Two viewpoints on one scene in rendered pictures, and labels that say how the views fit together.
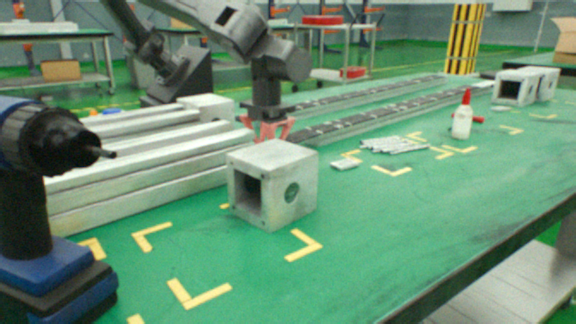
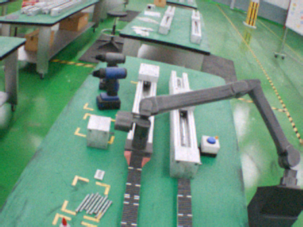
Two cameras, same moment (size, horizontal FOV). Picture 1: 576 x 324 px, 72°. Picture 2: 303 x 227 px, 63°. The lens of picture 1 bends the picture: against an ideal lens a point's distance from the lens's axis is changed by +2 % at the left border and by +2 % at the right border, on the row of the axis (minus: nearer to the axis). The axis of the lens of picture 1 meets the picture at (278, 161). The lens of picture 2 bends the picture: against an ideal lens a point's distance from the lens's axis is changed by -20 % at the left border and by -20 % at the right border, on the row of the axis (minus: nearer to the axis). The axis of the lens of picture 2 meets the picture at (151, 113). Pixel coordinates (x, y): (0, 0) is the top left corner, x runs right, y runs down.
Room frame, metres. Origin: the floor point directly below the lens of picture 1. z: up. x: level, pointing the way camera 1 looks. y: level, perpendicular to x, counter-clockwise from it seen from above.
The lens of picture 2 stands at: (1.32, -0.68, 1.57)
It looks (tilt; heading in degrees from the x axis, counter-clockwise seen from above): 30 degrees down; 128
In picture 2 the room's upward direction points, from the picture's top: 12 degrees clockwise
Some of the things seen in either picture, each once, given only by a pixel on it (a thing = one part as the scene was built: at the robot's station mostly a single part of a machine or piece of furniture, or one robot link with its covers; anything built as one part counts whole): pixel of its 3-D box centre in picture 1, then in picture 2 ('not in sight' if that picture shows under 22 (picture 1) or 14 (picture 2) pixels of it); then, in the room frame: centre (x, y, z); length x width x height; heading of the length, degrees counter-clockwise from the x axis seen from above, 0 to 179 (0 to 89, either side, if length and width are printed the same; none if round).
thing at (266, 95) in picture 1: (267, 93); (139, 141); (0.75, 0.02, 0.91); 0.10 x 0.07 x 0.07; 42
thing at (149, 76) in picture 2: not in sight; (148, 74); (0.27, 0.56, 0.87); 0.16 x 0.11 x 0.07; 131
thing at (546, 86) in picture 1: (531, 83); not in sight; (1.33, -0.84, 0.83); 0.11 x 0.10 x 0.10; 41
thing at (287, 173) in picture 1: (267, 180); (101, 132); (0.53, 0.02, 0.83); 0.11 x 0.10 x 0.10; 45
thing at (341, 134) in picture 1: (423, 105); not in sight; (1.15, -0.43, 0.79); 0.96 x 0.04 x 0.03; 131
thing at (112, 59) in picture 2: not in sight; (105, 70); (0.14, 0.35, 0.89); 0.20 x 0.08 x 0.22; 51
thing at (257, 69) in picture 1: (267, 61); (141, 127); (0.74, 0.02, 0.98); 0.07 x 0.06 x 0.07; 38
